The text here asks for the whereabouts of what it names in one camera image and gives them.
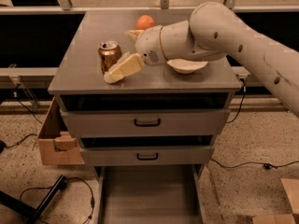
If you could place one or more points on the orange soda can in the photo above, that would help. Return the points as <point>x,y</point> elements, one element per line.
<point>109,53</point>

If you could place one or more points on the cardboard box left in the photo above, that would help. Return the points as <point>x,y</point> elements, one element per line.
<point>56,145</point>

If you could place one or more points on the grey drawer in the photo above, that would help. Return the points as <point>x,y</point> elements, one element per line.
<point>128,156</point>
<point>133,124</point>
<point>161,194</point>

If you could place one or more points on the grey drawer cabinet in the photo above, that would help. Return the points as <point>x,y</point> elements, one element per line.
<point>78,85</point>

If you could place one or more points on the grey bottom drawer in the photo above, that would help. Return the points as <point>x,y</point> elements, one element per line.
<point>161,194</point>

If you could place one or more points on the grey middle drawer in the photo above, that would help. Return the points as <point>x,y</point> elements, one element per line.
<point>128,156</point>

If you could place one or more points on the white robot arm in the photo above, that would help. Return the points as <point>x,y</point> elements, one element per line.
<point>212,32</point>

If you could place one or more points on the grey top drawer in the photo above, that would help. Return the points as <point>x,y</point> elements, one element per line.
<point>133,124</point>

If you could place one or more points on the black metal stand leg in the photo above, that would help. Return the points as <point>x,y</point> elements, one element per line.
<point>33,210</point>

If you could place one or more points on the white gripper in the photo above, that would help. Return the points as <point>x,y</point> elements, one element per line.
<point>149,46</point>

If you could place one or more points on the white paper bowl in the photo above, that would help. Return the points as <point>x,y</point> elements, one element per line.
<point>186,67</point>

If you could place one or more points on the orange fruit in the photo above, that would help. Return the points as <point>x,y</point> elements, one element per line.
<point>145,22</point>

